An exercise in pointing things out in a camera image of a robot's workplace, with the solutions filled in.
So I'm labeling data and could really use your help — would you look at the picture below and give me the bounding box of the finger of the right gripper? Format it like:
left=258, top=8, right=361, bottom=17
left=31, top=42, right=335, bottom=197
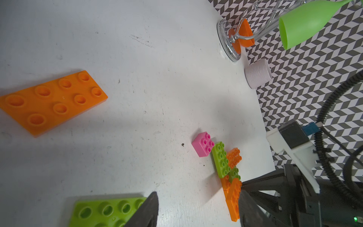
left=242, top=169, right=292, bottom=221

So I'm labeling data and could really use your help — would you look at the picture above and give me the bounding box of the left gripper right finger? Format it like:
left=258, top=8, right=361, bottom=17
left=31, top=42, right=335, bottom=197
left=238, top=190, right=269, bottom=227

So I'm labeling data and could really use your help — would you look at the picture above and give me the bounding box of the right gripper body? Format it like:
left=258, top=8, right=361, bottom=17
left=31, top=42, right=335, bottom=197
left=283, top=164, right=363, bottom=227

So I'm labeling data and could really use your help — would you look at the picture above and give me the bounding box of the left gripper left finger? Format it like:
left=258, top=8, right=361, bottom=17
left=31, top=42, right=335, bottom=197
left=124, top=192, right=159, bottom=227

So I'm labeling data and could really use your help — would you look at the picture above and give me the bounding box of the orange lego brick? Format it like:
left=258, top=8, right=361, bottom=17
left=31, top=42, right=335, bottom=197
left=1, top=71, right=108, bottom=137
left=226, top=178, right=242, bottom=222
left=226, top=148, right=242, bottom=169
left=220, top=175, right=231, bottom=198

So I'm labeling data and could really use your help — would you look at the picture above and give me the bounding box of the green lego brick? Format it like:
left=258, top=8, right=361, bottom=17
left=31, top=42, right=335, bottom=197
left=69, top=197, right=146, bottom=227
left=211, top=141, right=231, bottom=178
left=228, top=167, right=241, bottom=183

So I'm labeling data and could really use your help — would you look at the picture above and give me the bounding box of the pink lego cube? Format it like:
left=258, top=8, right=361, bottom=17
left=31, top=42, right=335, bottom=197
left=192, top=131, right=215, bottom=158

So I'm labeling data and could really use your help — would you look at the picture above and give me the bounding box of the grey cup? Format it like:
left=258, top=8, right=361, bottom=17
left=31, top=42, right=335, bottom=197
left=244, top=59, right=272, bottom=89

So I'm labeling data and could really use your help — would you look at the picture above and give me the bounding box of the orange plastic bowl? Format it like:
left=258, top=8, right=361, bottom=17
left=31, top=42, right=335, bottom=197
left=232, top=19, right=255, bottom=54

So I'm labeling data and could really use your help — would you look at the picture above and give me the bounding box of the green plastic wine glass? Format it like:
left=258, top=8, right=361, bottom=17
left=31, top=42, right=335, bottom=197
left=278, top=0, right=350, bottom=50

